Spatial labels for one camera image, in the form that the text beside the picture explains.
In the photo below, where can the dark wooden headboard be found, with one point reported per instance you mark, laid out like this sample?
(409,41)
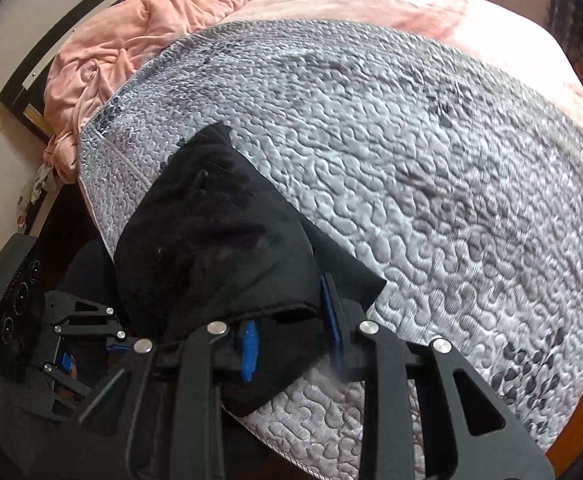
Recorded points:
(71,35)

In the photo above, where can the black pants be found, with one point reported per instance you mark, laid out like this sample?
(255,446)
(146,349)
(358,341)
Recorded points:
(211,240)

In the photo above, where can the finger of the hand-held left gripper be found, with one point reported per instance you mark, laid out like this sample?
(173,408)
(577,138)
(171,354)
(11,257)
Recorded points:
(66,385)
(86,331)

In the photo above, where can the grey quilted blanket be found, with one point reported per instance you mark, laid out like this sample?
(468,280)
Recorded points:
(396,160)

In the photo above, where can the pink comforter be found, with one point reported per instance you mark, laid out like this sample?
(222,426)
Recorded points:
(146,20)

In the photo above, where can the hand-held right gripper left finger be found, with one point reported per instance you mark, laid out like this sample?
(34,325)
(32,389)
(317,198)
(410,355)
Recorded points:
(196,385)

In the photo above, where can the bed with pink sheet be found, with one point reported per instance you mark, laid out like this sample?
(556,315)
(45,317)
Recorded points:
(371,5)

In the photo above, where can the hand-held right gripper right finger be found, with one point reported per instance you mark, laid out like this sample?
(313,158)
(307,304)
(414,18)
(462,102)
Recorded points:
(391,400)

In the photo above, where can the white patterned cloth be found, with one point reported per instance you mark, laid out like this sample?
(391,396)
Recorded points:
(36,195)

